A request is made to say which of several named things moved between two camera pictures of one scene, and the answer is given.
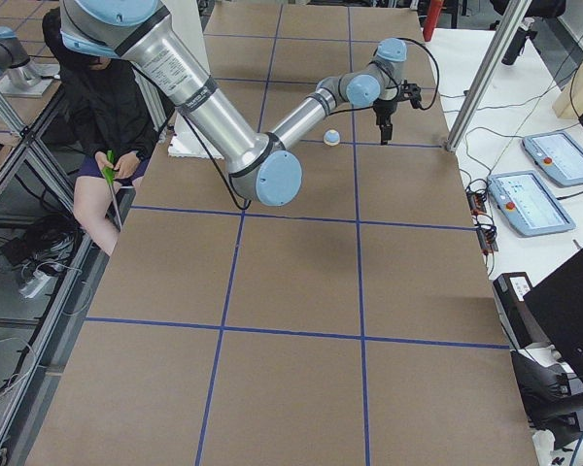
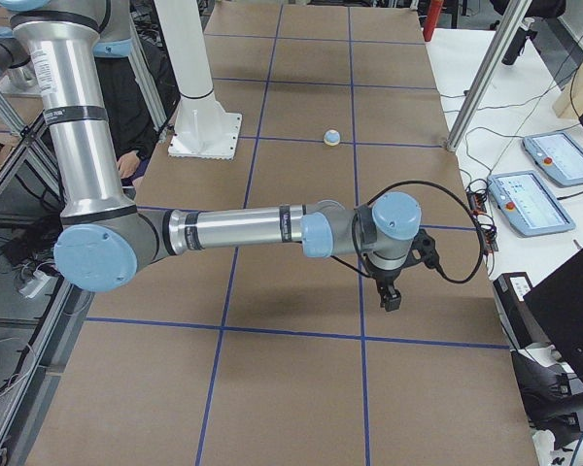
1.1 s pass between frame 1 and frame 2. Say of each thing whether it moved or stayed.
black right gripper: moved
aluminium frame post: stayed
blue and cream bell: stayed
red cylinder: stayed
